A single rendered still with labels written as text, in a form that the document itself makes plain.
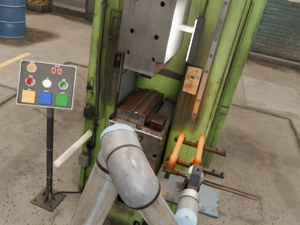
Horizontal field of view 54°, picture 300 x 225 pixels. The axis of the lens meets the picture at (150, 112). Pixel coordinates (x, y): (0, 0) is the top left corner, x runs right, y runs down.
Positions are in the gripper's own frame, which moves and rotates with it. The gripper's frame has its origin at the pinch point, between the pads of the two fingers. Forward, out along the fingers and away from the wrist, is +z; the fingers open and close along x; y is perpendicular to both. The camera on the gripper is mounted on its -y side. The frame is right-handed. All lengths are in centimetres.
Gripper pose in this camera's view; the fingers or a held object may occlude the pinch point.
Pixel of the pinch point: (196, 166)
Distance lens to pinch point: 150.5
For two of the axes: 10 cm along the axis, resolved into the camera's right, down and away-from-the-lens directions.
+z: 2.5, -4.2, 8.7
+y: -1.8, 8.6, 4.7
